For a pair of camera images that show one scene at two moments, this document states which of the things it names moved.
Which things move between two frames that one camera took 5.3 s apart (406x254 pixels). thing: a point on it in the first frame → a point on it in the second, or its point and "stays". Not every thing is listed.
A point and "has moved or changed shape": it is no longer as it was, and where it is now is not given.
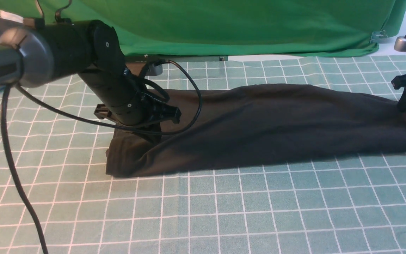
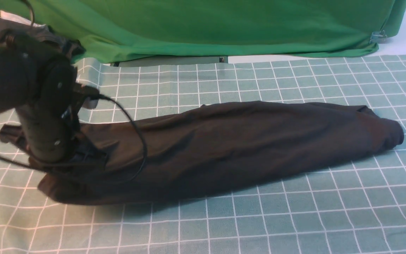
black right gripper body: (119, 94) → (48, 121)
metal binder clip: (378, 37) stays
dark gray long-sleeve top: (244, 125) has moved or changed shape
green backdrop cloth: (228, 27) stays
